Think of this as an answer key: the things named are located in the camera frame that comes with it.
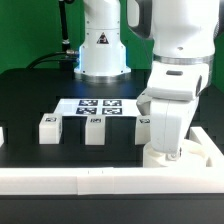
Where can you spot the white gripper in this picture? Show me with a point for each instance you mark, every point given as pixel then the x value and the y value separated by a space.
pixel 174 92

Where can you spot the white round stool seat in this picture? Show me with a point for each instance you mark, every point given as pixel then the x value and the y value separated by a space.
pixel 193 155

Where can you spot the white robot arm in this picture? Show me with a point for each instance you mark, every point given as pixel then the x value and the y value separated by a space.
pixel 183 32

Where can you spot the white marker sheet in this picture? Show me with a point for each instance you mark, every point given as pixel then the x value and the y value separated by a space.
pixel 106 107

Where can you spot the white U-shaped barrier wall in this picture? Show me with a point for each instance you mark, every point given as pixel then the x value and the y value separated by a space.
pixel 109 181

